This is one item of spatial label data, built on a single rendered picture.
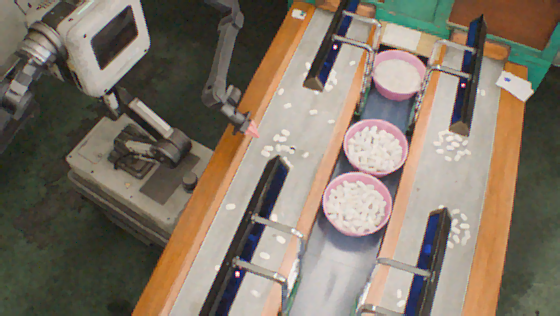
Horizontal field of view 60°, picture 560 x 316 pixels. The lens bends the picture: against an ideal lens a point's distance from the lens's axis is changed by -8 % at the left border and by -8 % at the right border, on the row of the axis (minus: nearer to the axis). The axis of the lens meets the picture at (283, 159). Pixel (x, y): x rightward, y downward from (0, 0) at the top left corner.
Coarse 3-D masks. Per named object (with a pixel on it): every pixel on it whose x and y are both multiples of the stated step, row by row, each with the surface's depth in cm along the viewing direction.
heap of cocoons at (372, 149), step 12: (360, 132) 224; (372, 132) 222; (384, 132) 222; (348, 144) 221; (360, 144) 219; (372, 144) 220; (384, 144) 220; (396, 144) 219; (360, 156) 217; (372, 156) 216; (384, 156) 215; (396, 156) 217; (372, 168) 213; (384, 168) 212
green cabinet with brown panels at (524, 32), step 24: (384, 0) 245; (408, 0) 240; (432, 0) 235; (456, 0) 230; (480, 0) 225; (504, 0) 220; (528, 0) 215; (552, 0) 210; (456, 24) 241; (504, 24) 231; (528, 24) 225; (552, 24) 220; (528, 48) 235; (552, 48) 229
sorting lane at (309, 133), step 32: (320, 32) 254; (352, 32) 255; (288, 96) 232; (320, 96) 232; (288, 128) 223; (320, 128) 223; (256, 160) 214; (288, 160) 214; (320, 160) 214; (288, 192) 206; (224, 224) 198; (288, 224) 199; (256, 256) 192; (192, 288) 185; (256, 288) 185
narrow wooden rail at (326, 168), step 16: (352, 80) 235; (352, 96) 229; (352, 112) 225; (336, 128) 220; (336, 144) 216; (336, 160) 213; (320, 176) 208; (320, 192) 204; (304, 208) 200; (304, 224) 196; (288, 256) 189; (288, 272) 186; (272, 288) 183; (272, 304) 179
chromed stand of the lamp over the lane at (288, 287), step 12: (252, 216) 158; (276, 228) 157; (288, 228) 156; (300, 240) 158; (300, 252) 166; (228, 264) 151; (240, 264) 150; (252, 264) 150; (300, 264) 175; (264, 276) 149; (276, 276) 148; (300, 276) 188; (288, 288) 162; (288, 300) 185; (288, 312) 185
